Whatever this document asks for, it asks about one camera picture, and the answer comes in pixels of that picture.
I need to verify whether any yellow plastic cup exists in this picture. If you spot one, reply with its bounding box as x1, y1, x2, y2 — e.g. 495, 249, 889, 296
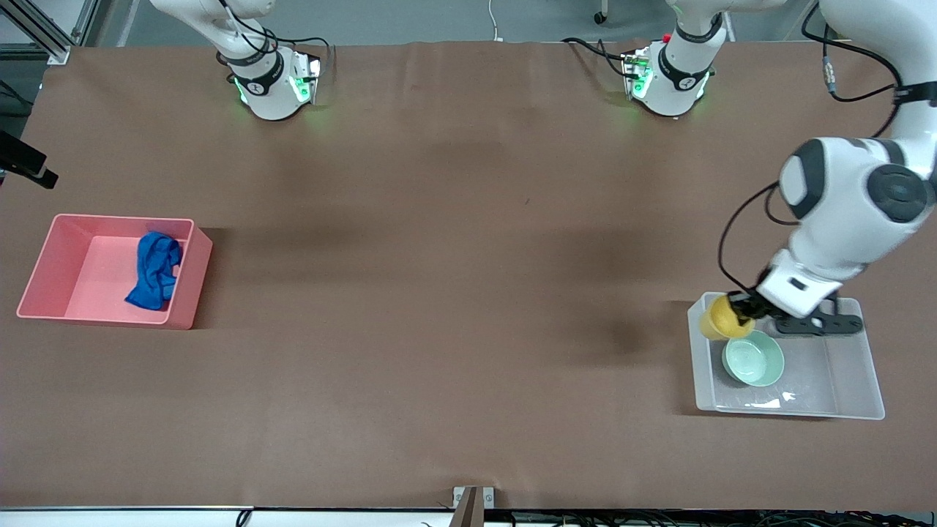
699, 295, 755, 341

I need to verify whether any mint green bowl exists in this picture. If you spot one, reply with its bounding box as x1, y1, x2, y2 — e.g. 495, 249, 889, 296
722, 330, 786, 388

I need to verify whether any blue microfiber cloth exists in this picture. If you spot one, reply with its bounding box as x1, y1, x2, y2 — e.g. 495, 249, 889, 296
124, 231, 183, 312

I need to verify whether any pink plastic box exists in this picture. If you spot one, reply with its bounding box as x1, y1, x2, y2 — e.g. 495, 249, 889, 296
16, 214, 214, 330

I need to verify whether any clear plastic container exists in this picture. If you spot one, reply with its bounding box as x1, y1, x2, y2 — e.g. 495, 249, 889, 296
687, 291, 886, 421

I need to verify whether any table cover sheet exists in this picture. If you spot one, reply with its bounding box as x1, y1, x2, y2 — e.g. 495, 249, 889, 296
0, 40, 937, 511

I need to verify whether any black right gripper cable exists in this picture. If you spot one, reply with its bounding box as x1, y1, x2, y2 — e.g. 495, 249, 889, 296
0, 79, 34, 118

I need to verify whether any aluminium frame profile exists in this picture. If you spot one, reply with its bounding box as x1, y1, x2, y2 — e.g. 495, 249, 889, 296
0, 0, 100, 67

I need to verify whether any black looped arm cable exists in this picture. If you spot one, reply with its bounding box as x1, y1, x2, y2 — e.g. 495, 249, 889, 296
801, 3, 937, 104

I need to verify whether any black right arm base cable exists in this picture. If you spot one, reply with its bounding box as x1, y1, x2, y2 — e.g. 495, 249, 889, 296
218, 0, 331, 71

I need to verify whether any black arm base cable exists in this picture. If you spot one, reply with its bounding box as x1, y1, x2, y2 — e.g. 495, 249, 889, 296
218, 0, 331, 71
561, 37, 632, 78

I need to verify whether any black left arm base cable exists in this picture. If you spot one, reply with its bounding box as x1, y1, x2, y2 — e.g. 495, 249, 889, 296
561, 37, 632, 78

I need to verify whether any metal table edge bracket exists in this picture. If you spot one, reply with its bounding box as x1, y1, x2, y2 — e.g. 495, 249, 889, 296
452, 486, 496, 527

